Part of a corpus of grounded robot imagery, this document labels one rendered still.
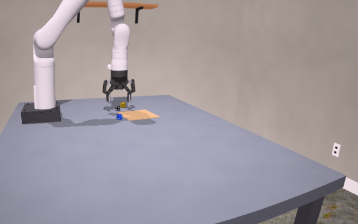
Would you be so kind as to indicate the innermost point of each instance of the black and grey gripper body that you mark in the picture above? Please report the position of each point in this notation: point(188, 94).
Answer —
point(118, 76)

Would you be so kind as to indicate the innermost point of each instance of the tan flat mat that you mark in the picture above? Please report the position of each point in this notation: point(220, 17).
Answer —
point(138, 114)

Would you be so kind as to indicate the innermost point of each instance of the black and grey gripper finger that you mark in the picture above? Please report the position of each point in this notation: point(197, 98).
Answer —
point(131, 81)
point(106, 82)

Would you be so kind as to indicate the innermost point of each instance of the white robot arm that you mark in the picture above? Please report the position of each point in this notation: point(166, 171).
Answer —
point(46, 37)

